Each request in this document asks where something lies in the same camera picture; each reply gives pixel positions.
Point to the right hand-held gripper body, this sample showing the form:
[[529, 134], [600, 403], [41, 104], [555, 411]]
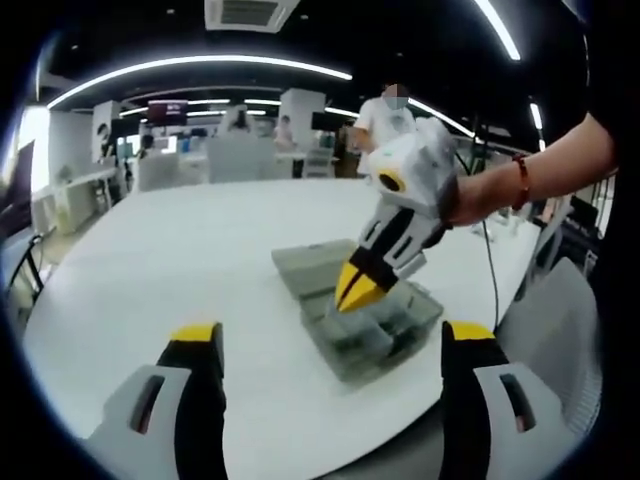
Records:
[[415, 165]]

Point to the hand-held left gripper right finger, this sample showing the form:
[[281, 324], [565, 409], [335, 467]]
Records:
[[490, 420]]

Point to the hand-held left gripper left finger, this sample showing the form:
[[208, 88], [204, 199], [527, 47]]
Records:
[[165, 420]]

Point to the clear grey guide fixture box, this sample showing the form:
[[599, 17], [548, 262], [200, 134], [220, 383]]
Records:
[[310, 260]]

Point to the person's right hand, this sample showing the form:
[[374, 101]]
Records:
[[485, 195]]

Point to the green black machine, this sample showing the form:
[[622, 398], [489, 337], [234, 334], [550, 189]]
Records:
[[484, 145]]

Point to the grey partition screen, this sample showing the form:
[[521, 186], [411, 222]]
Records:
[[240, 160]]

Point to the straight ceiling light strip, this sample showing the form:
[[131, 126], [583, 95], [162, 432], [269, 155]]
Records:
[[497, 27]]

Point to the operator in black clothing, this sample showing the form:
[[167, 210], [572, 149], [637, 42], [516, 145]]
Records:
[[622, 250]]

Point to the ceiling air vent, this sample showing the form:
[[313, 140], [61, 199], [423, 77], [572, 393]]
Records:
[[250, 12]]

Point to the long curved ceiling light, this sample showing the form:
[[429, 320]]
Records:
[[200, 60]]

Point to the wall display screen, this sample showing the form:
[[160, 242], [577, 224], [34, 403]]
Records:
[[167, 111]]

